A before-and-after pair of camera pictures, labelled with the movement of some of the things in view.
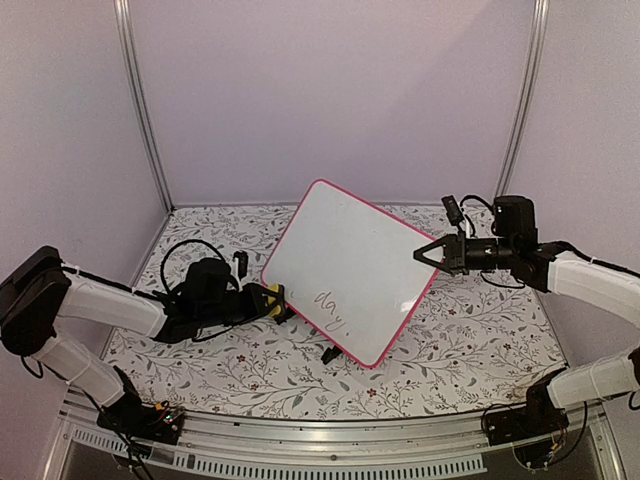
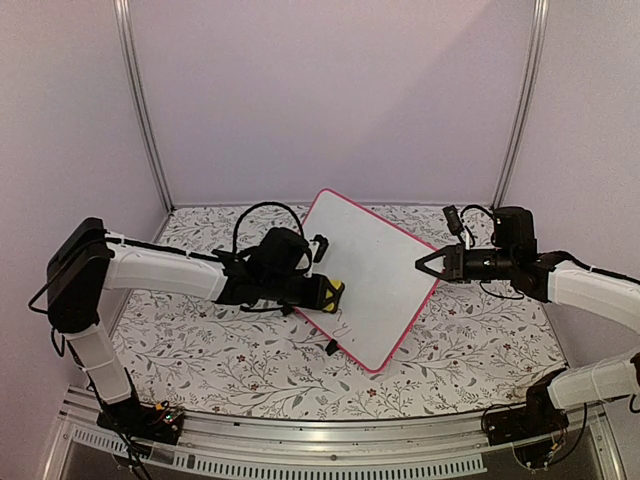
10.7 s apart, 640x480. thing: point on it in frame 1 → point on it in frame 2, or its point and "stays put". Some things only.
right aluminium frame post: [527, 96] stays put
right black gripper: [455, 254] → [454, 268]
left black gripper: [255, 304] → [316, 297]
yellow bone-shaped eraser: [275, 288] → [336, 284]
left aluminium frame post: [122, 14] stays put
